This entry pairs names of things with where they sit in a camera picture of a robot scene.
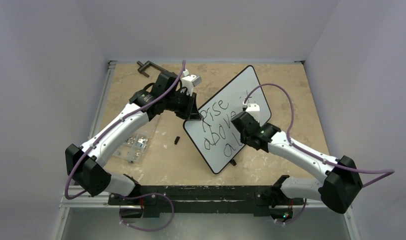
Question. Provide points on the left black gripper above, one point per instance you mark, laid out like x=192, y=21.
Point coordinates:
x=190, y=101

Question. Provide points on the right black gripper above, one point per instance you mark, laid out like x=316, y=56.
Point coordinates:
x=240, y=122

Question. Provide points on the black marker cap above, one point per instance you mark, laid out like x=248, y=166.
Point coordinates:
x=177, y=140

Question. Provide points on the white whiteboard black frame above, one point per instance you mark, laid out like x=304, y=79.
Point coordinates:
x=214, y=136

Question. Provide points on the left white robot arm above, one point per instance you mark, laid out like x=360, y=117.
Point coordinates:
x=85, y=163

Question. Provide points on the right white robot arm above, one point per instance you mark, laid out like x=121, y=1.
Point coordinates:
x=335, y=182

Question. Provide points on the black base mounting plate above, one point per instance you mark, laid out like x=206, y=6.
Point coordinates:
x=258, y=200

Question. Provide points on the clear plastic screw box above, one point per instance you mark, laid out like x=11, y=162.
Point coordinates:
x=134, y=147

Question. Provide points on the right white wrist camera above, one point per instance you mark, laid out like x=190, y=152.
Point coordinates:
x=253, y=109

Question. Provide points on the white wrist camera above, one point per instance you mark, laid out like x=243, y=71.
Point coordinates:
x=253, y=109
x=190, y=81

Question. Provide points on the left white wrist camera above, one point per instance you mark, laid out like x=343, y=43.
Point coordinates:
x=190, y=81

